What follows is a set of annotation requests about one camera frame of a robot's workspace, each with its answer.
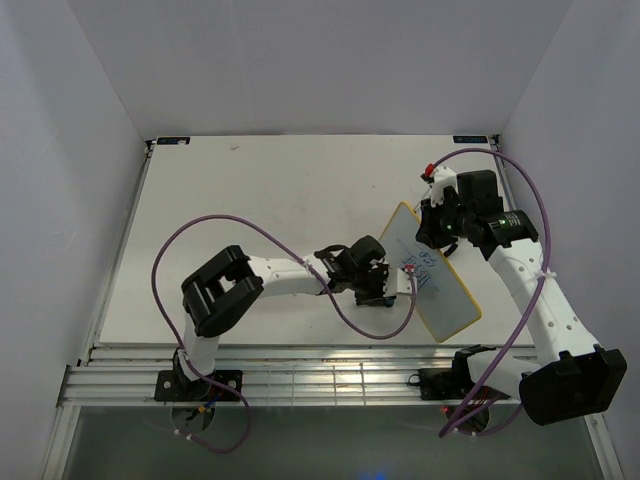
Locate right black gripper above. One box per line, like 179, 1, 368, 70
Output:
415, 192, 473, 249

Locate yellow framed small whiteboard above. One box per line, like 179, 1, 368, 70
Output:
379, 202, 482, 343

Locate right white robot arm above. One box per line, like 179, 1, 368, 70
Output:
416, 166, 627, 426

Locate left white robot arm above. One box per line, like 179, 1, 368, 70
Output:
174, 235, 395, 400

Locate right blue corner label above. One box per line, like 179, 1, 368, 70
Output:
452, 135, 489, 144

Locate blue corner label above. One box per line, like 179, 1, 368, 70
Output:
155, 137, 191, 146
452, 135, 489, 144

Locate left blue corner label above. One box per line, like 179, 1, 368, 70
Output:
155, 137, 191, 146

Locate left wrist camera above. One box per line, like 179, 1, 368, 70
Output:
386, 265, 415, 297

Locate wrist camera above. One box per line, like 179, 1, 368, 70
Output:
386, 265, 415, 297
421, 164, 457, 207

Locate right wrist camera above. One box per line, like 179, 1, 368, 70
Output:
421, 164, 457, 207

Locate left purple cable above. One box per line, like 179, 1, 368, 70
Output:
151, 213, 419, 455

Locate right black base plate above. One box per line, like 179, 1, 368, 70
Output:
407, 367, 512, 402

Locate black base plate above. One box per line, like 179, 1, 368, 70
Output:
407, 367, 512, 402
153, 370, 243, 403

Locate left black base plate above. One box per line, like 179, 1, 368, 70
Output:
153, 370, 243, 403

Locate aluminium frame rails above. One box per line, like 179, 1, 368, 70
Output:
39, 139, 626, 480

